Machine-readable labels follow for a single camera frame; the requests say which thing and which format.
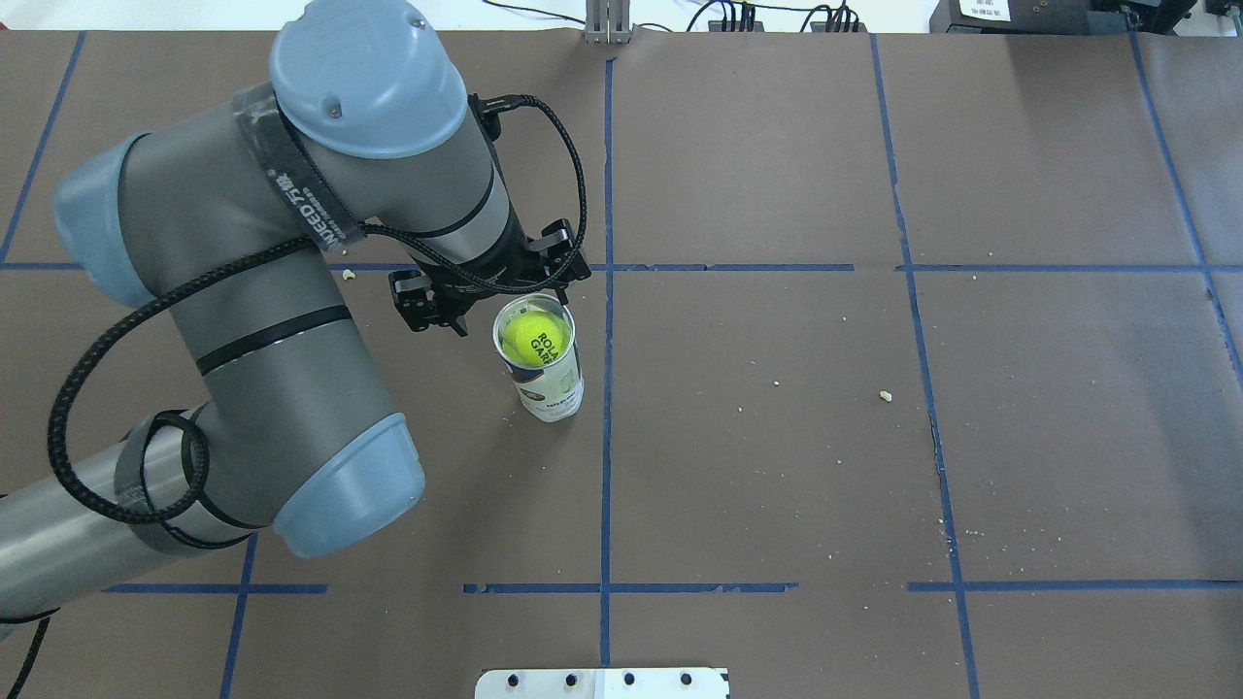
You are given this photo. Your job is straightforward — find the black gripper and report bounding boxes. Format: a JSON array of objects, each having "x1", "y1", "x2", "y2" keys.
[{"x1": 387, "y1": 218, "x2": 593, "y2": 337}]

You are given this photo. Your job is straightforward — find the yellow tennis ball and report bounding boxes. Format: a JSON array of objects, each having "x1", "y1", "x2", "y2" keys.
[{"x1": 500, "y1": 310, "x2": 571, "y2": 367}]

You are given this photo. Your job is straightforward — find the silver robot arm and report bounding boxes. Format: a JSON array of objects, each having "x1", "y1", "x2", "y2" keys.
[{"x1": 2, "y1": 1, "x2": 589, "y2": 634}]

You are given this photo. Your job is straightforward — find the clear tennis ball can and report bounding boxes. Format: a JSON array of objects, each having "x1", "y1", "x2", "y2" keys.
[{"x1": 491, "y1": 294, "x2": 585, "y2": 423}]

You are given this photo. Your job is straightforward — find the black computer box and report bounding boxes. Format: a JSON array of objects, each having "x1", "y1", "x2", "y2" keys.
[{"x1": 929, "y1": 1, "x2": 1195, "y2": 36}]

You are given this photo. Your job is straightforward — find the aluminium frame post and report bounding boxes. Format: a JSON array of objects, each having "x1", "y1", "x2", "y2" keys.
[{"x1": 583, "y1": 0, "x2": 634, "y2": 45}]

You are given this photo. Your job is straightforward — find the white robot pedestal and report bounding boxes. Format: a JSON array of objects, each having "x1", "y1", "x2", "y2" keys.
[{"x1": 474, "y1": 667, "x2": 731, "y2": 698}]

